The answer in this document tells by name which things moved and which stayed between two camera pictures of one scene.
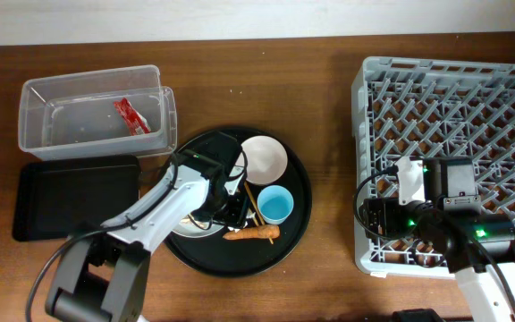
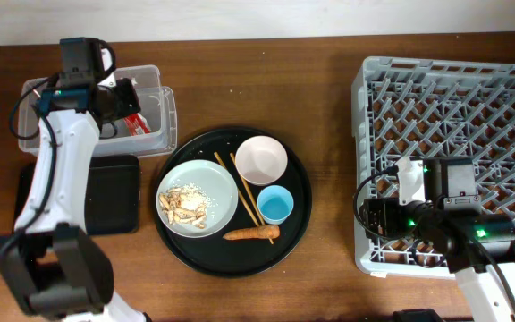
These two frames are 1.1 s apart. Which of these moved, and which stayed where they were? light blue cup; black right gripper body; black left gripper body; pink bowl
Moved: black left gripper body
Stayed: black right gripper body; pink bowl; light blue cup
